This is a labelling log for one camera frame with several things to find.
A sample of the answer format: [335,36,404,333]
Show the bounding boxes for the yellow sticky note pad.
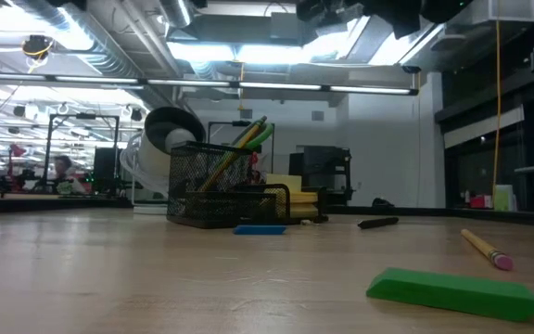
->
[265,173,319,219]

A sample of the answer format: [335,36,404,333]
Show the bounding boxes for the black marker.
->
[357,216,401,230]

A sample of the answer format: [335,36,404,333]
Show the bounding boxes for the red box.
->
[469,194,493,210]

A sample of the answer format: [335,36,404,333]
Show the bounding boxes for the green white box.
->
[493,184,515,212]

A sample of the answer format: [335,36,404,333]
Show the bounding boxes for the overhead light bar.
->
[0,71,419,96]

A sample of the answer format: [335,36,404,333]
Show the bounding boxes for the black equipment rack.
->
[288,145,354,205]

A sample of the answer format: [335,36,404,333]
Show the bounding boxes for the black metal rig frame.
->
[44,113,121,196]

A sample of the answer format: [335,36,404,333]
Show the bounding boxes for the yellow hanging cable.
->
[491,18,503,200]

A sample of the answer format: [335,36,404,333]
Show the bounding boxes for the red desk lamp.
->
[7,143,28,189]

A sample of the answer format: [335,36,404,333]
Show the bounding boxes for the person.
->
[52,155,87,195]

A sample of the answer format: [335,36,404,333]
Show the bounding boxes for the black ceiling cable reel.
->
[20,34,55,61]

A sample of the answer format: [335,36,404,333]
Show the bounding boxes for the green eraser block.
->
[365,267,534,324]

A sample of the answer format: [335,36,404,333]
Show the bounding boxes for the black mesh desk organizer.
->
[166,141,328,229]

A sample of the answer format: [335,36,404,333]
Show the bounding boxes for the black table frame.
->
[0,194,534,228]

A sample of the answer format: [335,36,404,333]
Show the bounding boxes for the blue eraser block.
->
[233,225,287,236]

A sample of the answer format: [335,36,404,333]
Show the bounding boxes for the yellow pencil pink eraser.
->
[460,228,515,272]
[197,115,268,194]

